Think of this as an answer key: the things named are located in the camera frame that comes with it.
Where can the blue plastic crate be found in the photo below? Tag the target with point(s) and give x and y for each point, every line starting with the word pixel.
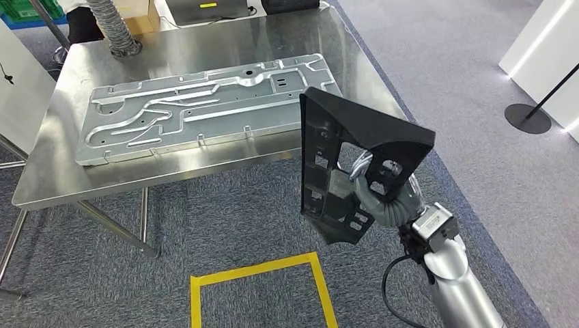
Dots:
pixel 31 25

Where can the silver stanchion post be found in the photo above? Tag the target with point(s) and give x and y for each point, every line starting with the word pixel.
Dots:
pixel 59 55

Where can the stamped metal plate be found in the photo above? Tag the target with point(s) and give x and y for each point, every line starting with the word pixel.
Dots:
pixel 253 126

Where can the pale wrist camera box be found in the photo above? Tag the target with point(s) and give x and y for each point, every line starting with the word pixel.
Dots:
pixel 434 226

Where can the black stanchion post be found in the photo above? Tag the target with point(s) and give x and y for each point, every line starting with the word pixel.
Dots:
pixel 527 118

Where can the grey laptop with yellow sticker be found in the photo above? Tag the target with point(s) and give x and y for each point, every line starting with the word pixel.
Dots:
pixel 194 16

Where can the cardboard box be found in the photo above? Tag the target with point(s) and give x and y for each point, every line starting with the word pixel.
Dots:
pixel 144 20

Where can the black bag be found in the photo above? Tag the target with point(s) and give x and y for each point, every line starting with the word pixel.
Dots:
pixel 289 5

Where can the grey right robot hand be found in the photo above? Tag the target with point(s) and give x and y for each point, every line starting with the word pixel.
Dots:
pixel 393 212

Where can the green plastic crate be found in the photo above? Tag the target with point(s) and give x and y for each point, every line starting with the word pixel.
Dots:
pixel 27 9

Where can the person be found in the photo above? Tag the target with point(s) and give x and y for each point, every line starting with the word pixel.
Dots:
pixel 83 27

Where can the black plastic bracket part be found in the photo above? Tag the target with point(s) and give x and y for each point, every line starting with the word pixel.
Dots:
pixel 362 122

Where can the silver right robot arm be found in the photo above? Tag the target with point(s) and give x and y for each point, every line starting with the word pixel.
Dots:
pixel 457 289

